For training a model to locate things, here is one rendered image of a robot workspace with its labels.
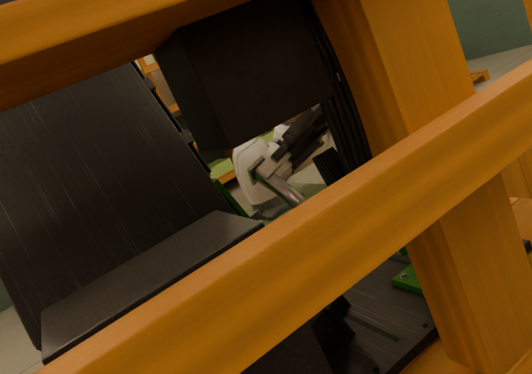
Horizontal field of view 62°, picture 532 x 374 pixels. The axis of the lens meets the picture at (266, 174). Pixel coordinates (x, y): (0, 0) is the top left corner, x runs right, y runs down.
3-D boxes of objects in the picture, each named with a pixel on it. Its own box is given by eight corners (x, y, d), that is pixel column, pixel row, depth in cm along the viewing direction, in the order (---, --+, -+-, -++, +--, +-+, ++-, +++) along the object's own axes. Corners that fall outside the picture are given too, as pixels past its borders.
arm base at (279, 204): (237, 226, 167) (230, 213, 166) (277, 196, 179) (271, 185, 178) (264, 226, 153) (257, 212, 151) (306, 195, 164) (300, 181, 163)
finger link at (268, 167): (291, 155, 84) (291, 153, 83) (267, 181, 81) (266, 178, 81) (279, 147, 85) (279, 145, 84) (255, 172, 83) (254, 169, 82)
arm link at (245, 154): (242, 204, 170) (217, 153, 165) (279, 181, 177) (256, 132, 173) (261, 207, 155) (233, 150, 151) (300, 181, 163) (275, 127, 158)
